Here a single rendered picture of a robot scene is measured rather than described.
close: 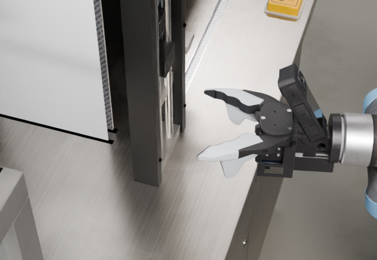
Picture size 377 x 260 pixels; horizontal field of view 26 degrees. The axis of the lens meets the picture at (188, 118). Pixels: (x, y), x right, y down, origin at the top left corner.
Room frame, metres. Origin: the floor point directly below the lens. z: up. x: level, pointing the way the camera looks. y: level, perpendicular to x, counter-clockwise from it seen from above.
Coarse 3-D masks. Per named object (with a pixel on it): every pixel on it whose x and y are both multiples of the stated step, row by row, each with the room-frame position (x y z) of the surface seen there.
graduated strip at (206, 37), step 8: (224, 0) 1.48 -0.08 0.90; (216, 8) 1.45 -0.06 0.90; (216, 16) 1.42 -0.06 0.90; (208, 24) 1.40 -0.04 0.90; (216, 24) 1.40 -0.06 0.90; (208, 32) 1.37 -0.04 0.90; (200, 40) 1.34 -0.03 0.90; (208, 40) 1.34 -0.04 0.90; (200, 48) 1.32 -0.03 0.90; (192, 56) 1.29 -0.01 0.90; (200, 56) 1.29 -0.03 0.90; (192, 64) 1.27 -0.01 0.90; (192, 72) 1.24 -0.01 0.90
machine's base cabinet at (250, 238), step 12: (276, 168) 1.41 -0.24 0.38; (264, 180) 1.24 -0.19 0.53; (276, 180) 1.43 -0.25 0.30; (252, 192) 1.12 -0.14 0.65; (264, 192) 1.26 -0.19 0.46; (276, 192) 1.46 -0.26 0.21; (252, 204) 1.13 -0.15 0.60; (264, 204) 1.28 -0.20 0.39; (252, 216) 1.14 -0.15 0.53; (264, 216) 1.30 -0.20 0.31; (240, 228) 1.01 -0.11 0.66; (252, 228) 1.15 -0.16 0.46; (264, 228) 1.33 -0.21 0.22; (240, 240) 1.02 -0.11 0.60; (252, 240) 1.17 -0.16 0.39; (240, 252) 1.03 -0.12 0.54; (252, 252) 1.19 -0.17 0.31
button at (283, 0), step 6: (270, 0) 1.45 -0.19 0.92; (276, 0) 1.45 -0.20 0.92; (282, 0) 1.45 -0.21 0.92; (288, 0) 1.45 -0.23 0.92; (294, 0) 1.45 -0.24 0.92; (300, 0) 1.45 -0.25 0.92; (270, 6) 1.44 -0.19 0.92; (276, 6) 1.44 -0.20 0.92; (282, 6) 1.43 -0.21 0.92; (288, 6) 1.43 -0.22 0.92; (294, 6) 1.43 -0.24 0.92; (300, 6) 1.45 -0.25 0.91; (282, 12) 1.43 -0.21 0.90; (288, 12) 1.43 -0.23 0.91; (294, 12) 1.42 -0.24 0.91
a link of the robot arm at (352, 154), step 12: (348, 120) 0.78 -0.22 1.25; (360, 120) 0.78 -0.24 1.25; (372, 120) 0.78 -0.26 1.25; (348, 132) 0.76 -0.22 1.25; (360, 132) 0.76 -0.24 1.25; (372, 132) 0.76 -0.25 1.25; (348, 144) 0.75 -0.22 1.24; (360, 144) 0.74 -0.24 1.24; (372, 144) 0.74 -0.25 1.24; (348, 156) 0.74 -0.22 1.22; (360, 156) 0.74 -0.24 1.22
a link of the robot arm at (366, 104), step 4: (376, 88) 0.95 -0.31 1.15; (372, 92) 0.94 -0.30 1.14; (376, 92) 0.94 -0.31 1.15; (368, 96) 0.94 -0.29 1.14; (372, 96) 0.93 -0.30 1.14; (376, 96) 0.93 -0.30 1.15; (364, 100) 0.94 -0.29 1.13; (368, 100) 0.93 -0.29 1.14; (372, 100) 0.92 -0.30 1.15; (376, 100) 0.92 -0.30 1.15; (364, 104) 0.93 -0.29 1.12; (368, 104) 0.92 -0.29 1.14; (372, 104) 0.91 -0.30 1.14; (376, 104) 0.91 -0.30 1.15; (364, 108) 0.92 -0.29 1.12; (368, 108) 0.91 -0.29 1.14; (372, 108) 0.91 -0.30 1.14; (376, 108) 0.90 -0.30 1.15; (364, 112) 0.91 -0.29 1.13; (368, 112) 0.90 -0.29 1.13; (372, 112) 0.90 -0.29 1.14; (376, 112) 0.89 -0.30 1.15
